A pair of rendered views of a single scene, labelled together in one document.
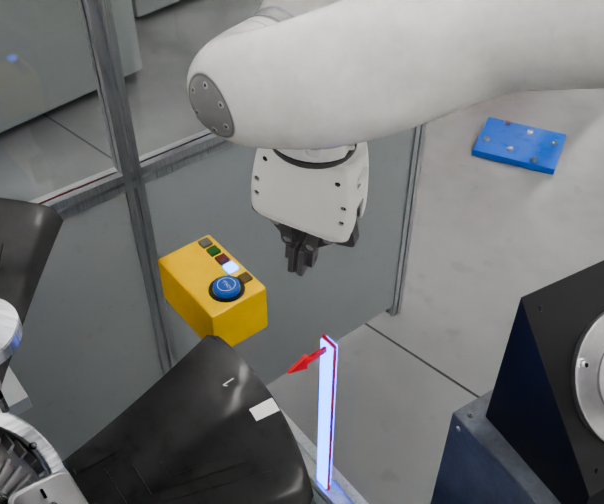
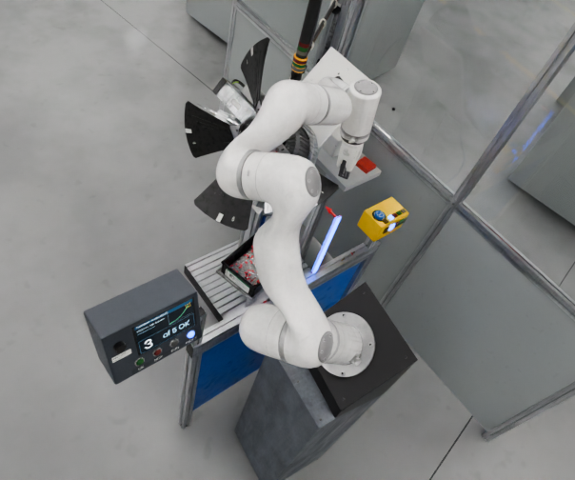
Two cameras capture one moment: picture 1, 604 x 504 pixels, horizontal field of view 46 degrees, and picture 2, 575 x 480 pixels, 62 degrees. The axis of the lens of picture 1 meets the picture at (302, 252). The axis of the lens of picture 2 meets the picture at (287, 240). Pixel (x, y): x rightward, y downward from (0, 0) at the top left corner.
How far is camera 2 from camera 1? 121 cm
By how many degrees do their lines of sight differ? 51
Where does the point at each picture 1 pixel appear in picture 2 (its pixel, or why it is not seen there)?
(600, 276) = (384, 320)
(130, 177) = (453, 201)
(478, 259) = not seen: outside the picture
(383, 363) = (444, 423)
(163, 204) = (453, 226)
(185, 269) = (387, 204)
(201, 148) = (482, 229)
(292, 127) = not seen: hidden behind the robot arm
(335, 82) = not seen: hidden behind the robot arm
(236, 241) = (460, 279)
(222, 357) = (330, 190)
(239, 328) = (366, 227)
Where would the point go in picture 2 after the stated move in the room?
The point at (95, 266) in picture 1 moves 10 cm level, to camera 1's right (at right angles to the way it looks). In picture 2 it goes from (418, 210) to (421, 227)
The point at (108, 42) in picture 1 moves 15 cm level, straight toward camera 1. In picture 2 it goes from (489, 153) to (457, 154)
